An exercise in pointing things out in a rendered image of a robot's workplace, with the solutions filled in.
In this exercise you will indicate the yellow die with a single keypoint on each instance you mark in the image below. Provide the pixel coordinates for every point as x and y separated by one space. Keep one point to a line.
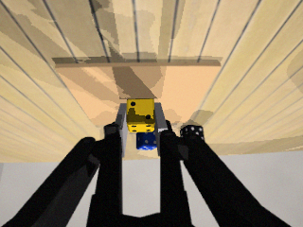
140 114

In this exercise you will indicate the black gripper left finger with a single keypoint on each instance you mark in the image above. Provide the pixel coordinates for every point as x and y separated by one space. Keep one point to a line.
55 201

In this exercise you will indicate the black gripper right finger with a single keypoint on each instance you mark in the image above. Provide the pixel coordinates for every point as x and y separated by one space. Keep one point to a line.
229 201

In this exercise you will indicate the peach flat mat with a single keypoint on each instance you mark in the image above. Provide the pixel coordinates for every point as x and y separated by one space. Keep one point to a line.
101 87

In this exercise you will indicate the blue die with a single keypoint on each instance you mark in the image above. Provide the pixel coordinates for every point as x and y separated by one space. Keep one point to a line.
146 140

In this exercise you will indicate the black die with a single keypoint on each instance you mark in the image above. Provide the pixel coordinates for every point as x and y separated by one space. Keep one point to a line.
192 129

